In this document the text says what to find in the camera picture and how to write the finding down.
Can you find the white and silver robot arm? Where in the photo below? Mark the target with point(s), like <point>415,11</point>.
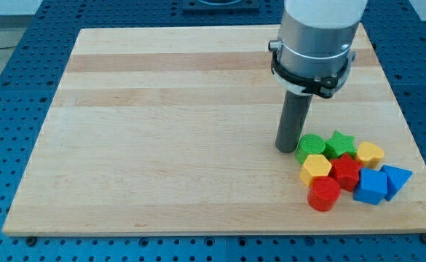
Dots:
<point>311,54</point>

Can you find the light wooden board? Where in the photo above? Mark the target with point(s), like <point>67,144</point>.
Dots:
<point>171,131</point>

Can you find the green star block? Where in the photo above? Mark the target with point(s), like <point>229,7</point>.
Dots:
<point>340,144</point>

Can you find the red star block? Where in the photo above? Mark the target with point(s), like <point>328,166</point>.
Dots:
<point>345,170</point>

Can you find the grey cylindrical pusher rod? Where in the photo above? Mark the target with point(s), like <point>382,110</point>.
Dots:
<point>293,115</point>

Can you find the green cylinder block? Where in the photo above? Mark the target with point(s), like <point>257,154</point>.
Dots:
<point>309,144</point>

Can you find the yellow hexagon block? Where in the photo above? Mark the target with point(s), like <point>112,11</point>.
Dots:
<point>314,166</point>

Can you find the red cylinder block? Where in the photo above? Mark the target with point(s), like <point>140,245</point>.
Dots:
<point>323,194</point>

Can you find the yellow heart block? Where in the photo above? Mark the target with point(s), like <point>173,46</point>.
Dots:
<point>369,154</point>

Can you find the blue cube block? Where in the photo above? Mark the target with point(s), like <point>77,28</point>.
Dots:
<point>372,187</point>

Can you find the blue triangle block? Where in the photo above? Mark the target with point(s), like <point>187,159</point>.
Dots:
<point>396,179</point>

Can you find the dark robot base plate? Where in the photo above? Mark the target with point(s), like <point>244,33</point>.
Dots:
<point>219,5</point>

